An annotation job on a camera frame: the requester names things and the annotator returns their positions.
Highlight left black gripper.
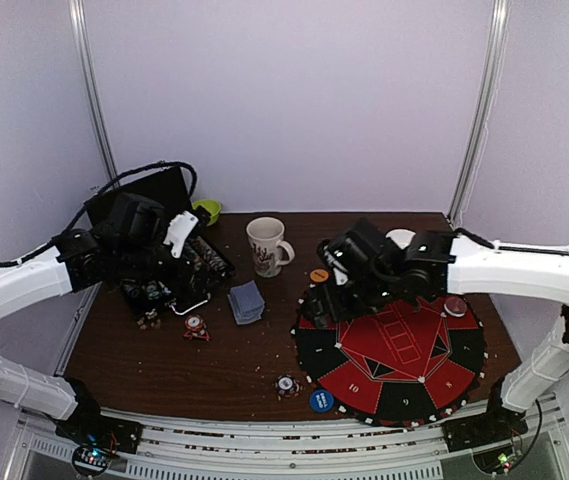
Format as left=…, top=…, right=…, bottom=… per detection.
left=117, top=237, right=224, bottom=302

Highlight orange big blind button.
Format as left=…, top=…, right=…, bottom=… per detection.
left=309, top=268, right=330, bottom=283

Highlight blue playing card deck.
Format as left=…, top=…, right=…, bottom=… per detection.
left=227, top=281, right=265, bottom=326

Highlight blue small blind button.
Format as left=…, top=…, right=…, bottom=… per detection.
left=309, top=389, right=335, bottom=414

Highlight clear red round button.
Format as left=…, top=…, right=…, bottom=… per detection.
left=443, top=296, right=468, bottom=318

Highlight stack of poker chips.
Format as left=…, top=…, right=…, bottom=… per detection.
left=184, top=315, right=205, bottom=335

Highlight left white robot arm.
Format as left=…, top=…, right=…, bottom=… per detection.
left=0, top=192, right=204, bottom=444

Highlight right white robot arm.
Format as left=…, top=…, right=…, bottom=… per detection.
left=294, top=219, right=569, bottom=442

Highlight front left chip row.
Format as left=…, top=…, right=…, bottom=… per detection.
left=120, top=280, right=144, bottom=305

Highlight front right chip row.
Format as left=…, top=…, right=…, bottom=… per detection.
left=144, top=280, right=171, bottom=301

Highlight right poker chip row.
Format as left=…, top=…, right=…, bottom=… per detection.
left=188, top=236, right=232, bottom=276

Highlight white floral ceramic mug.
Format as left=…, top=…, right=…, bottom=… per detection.
left=246, top=216, right=296, bottom=278

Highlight black poker chip case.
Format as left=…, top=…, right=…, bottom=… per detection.
left=84, top=164, right=236, bottom=329

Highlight green plastic bowl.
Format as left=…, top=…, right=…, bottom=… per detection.
left=192, top=199, right=222, bottom=226

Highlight round red black poker mat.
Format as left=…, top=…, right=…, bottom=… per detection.
left=291, top=293, right=488, bottom=427

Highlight white orange bowl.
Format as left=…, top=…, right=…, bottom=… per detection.
left=386, top=228, right=415, bottom=249

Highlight red triangular chip holder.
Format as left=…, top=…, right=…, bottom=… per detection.
left=183, top=326, right=211, bottom=342

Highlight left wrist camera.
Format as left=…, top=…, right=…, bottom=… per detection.
left=163, top=211, right=199, bottom=259

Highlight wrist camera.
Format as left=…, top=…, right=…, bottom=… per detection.
left=320, top=246, right=350, bottom=286
left=163, top=211, right=199, bottom=259

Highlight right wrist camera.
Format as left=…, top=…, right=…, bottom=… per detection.
left=320, top=246, right=350, bottom=286

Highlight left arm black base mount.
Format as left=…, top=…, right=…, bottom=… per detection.
left=51, top=414, right=143, bottom=455

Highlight aluminium front rail base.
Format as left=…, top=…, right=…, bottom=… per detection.
left=6, top=392, right=569, bottom=480

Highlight left aluminium frame post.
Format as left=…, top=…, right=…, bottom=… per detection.
left=68, top=0, right=118, bottom=180

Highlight aluminium frame post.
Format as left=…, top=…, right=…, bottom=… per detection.
left=447, top=0, right=511, bottom=227
left=68, top=0, right=118, bottom=180

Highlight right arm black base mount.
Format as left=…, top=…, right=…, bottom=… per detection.
left=442, top=407, right=529, bottom=452

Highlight right aluminium frame post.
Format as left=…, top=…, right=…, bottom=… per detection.
left=447, top=0, right=511, bottom=227

